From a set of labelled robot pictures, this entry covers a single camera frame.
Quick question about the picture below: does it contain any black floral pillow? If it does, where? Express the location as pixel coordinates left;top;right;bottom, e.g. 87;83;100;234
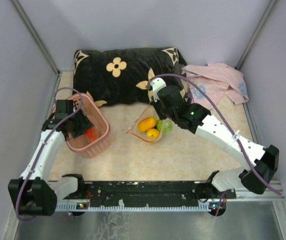
73;47;187;107

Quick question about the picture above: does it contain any green custard apple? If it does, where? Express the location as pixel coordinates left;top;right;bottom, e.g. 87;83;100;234
156;119;172;135

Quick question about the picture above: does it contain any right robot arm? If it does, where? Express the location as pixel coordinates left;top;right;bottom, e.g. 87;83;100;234
148;78;282;198

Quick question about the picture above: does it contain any pink printed cloth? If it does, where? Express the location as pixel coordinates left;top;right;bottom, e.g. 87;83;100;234
182;63;249;110

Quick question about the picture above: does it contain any orange mango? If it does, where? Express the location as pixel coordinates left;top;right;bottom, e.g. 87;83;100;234
137;116;157;133

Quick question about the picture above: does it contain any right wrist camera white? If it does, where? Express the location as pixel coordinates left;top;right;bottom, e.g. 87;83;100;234
147;77;167;102

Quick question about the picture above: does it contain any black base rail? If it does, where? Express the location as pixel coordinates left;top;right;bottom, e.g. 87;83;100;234
64;181;222;208

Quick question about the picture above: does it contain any yellow lemon fruit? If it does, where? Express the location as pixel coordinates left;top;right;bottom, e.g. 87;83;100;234
146;128;160;142

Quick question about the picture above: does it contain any orange carrot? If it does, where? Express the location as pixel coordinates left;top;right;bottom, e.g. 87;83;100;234
85;127;99;143

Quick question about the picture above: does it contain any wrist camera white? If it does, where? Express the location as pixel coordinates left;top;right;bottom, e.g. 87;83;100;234
73;100;81;112
147;77;167;102

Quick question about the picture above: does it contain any aluminium frame post left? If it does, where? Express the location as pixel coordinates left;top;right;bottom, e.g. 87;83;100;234
10;0;60;76

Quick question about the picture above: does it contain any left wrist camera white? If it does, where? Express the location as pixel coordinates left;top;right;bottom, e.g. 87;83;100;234
73;100;81;112

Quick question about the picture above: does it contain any aluminium frame post right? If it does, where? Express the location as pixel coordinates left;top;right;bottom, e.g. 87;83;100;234
235;0;279;71

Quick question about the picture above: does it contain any clear zip top bag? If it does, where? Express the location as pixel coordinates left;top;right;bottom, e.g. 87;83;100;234
127;106;173;143

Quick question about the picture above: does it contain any aluminium frame post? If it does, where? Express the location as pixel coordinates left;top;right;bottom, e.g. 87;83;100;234
235;0;279;71
10;0;60;76

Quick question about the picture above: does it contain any pink plastic basket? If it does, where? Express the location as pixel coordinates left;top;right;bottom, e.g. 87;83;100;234
52;92;111;159

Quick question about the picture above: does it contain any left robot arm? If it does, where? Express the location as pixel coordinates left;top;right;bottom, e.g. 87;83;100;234
8;99;93;221

